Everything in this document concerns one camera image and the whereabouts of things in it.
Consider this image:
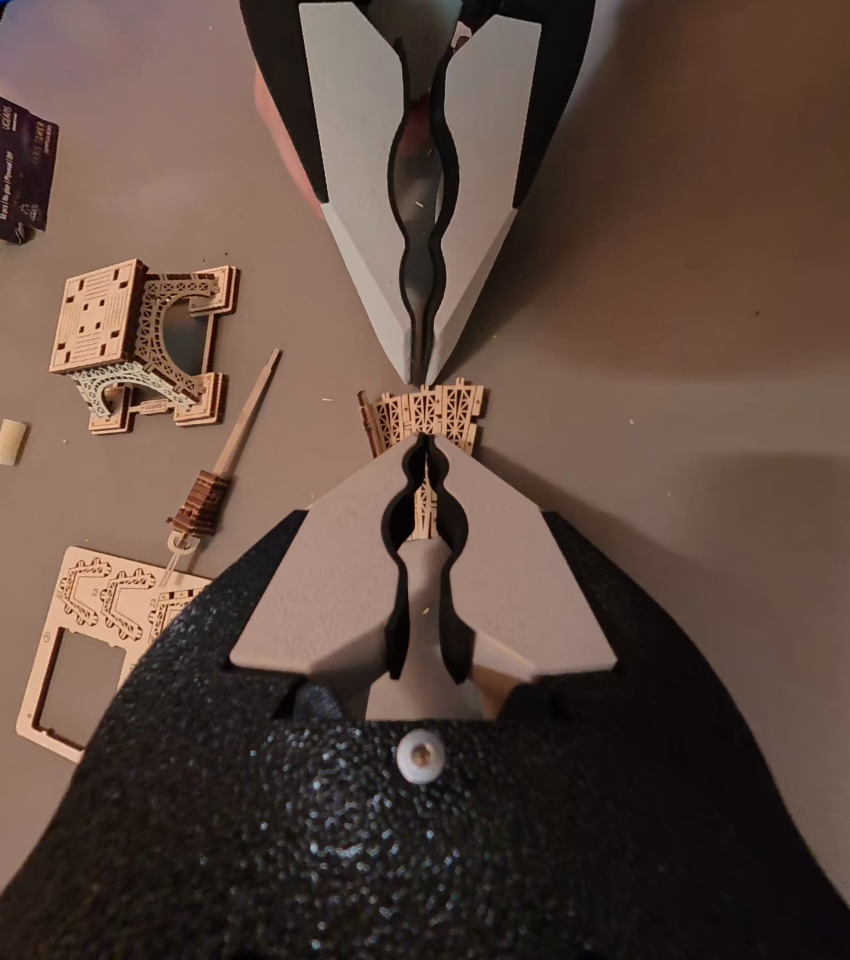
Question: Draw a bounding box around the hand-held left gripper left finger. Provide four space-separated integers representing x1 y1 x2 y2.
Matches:
228 433 429 697

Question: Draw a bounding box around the wooden tower base model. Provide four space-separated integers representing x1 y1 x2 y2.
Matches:
50 258 240 436

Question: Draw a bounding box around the wooden spire with brown stack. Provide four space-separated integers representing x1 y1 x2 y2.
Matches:
162 348 283 588

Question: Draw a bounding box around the grey desk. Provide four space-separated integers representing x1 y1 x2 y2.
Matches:
0 0 850 960

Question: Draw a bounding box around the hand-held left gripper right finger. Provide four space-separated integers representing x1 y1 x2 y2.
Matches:
425 433 619 708

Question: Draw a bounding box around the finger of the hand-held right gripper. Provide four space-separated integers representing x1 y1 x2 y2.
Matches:
297 0 427 385
423 12 544 385

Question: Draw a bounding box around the wooden part sheet with window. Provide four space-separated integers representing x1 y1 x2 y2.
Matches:
16 546 214 765

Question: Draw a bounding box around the wooden lattice tower section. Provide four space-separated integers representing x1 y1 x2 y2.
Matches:
357 382 491 543

